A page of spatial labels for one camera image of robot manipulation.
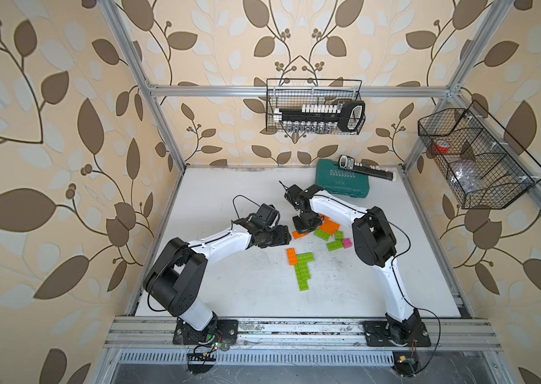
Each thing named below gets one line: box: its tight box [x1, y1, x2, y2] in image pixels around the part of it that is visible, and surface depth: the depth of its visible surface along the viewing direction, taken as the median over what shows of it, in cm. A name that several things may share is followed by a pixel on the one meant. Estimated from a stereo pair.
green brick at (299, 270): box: [293, 263, 305, 282], surface depth 88 cm
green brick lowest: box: [297, 278, 310, 292], surface depth 86 cm
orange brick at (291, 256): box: [285, 248, 298, 266], surface depth 91 cm
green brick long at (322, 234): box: [313, 228, 332, 242], surface depth 98 cm
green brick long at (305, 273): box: [300, 261, 312, 281], surface depth 88 cm
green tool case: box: [315, 158, 370, 199], surface depth 114 cm
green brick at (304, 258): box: [296, 252, 315, 264], surface depth 92 cm
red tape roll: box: [432, 140, 451, 155], surface depth 88 cm
